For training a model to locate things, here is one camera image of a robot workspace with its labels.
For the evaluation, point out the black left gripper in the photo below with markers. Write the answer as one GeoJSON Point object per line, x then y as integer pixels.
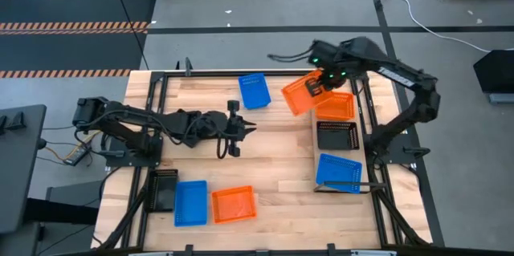
{"type": "Point", "coordinates": [233, 129]}

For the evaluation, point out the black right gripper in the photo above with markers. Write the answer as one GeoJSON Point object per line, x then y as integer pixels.
{"type": "Point", "coordinates": [335, 73]}

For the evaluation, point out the orange plastic slotted basket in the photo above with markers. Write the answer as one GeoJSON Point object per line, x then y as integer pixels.
{"type": "Point", "coordinates": [299, 101]}
{"type": "Point", "coordinates": [341, 107]}
{"type": "Point", "coordinates": [233, 206]}

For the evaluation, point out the blue plastic slotted basket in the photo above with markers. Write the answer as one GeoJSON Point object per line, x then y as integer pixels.
{"type": "Point", "coordinates": [254, 93]}
{"type": "Point", "coordinates": [337, 171]}
{"type": "Point", "coordinates": [191, 204]}

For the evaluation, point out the black plastic slotted basket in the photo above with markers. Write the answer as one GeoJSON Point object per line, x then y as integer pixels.
{"type": "Point", "coordinates": [337, 137]}
{"type": "Point", "coordinates": [162, 193]}

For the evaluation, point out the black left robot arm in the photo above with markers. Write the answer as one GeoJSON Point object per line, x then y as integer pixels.
{"type": "Point", "coordinates": [160, 121]}

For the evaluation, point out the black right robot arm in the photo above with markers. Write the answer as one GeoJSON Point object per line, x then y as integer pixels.
{"type": "Point", "coordinates": [421, 103]}

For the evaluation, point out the black power adapter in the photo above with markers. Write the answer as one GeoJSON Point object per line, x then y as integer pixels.
{"type": "Point", "coordinates": [76, 156]}

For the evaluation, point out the black floor box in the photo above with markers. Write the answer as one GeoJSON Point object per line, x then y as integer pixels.
{"type": "Point", "coordinates": [496, 71]}

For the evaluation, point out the grey box base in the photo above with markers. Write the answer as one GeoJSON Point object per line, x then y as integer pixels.
{"type": "Point", "coordinates": [502, 98]}

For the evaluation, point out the black hazard-striped floor mat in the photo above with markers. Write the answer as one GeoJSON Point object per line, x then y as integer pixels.
{"type": "Point", "coordinates": [72, 51]}

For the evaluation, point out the black desk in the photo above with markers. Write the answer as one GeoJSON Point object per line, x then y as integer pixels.
{"type": "Point", "coordinates": [20, 167]}

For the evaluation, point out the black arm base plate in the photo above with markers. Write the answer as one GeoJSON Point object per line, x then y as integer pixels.
{"type": "Point", "coordinates": [405, 157]}
{"type": "Point", "coordinates": [116, 160]}

